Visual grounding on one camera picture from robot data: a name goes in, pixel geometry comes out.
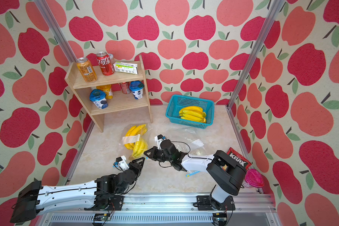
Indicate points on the aluminium front rail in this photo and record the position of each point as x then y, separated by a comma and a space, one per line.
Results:
249, 209

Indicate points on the blue yogurt cup right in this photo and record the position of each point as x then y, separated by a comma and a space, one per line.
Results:
137, 89

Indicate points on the aluminium corner post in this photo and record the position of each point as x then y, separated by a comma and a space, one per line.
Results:
259, 44
49, 18

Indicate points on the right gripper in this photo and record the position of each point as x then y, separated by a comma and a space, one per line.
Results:
153, 155

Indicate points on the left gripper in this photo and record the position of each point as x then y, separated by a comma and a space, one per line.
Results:
137, 167

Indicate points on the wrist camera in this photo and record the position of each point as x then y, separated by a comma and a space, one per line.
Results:
159, 139
120, 163

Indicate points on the zip-top bag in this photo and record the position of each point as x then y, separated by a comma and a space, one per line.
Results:
146, 137
188, 141

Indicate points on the green white box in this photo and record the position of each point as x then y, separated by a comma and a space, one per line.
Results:
125, 67

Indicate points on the small red can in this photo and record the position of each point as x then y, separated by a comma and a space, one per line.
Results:
125, 87

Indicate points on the banana bunch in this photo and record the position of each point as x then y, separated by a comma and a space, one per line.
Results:
193, 113

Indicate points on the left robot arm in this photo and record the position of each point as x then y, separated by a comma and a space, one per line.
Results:
103, 194

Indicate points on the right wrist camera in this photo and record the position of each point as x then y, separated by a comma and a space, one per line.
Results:
159, 139

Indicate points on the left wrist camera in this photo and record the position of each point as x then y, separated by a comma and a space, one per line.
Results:
120, 163

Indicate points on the bananas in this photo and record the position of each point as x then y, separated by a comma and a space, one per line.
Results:
134, 140

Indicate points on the left aluminium corner post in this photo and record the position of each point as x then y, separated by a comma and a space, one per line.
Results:
49, 18

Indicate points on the orange soda can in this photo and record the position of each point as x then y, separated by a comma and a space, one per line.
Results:
86, 69

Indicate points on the right aluminium corner post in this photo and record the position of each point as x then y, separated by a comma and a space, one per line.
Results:
259, 44

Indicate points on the red cola can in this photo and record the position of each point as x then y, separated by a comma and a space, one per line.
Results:
104, 63

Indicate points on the teal plastic basket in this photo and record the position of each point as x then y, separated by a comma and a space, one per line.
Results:
177, 102

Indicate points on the red chips bag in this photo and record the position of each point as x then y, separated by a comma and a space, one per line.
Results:
241, 160

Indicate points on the yellow yogurt cup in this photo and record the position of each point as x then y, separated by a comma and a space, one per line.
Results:
107, 89

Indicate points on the blue yogurt cup left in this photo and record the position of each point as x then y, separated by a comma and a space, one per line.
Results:
98, 97

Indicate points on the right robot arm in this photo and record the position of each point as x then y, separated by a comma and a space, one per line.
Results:
227, 170

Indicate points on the blue yogurt cup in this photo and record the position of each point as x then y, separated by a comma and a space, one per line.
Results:
98, 97
137, 89

